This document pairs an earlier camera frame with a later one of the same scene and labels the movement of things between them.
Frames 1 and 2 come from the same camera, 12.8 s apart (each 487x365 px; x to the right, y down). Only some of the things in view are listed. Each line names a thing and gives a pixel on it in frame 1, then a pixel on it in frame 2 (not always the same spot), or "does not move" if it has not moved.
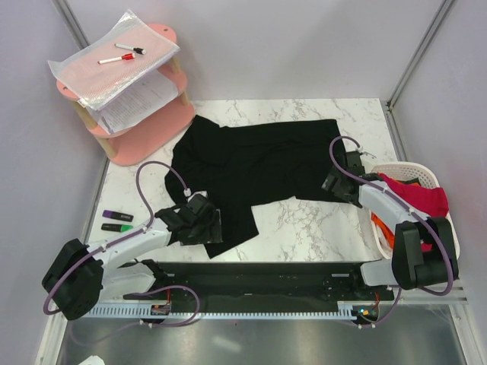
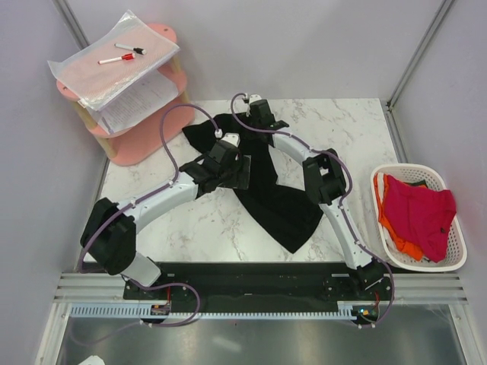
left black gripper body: (203, 233) -> (232, 179)
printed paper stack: (154, 90) does not move
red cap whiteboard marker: (126, 57) does not move
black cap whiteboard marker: (136, 49) does not move
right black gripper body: (337, 188) -> (252, 134)
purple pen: (110, 131) does not move
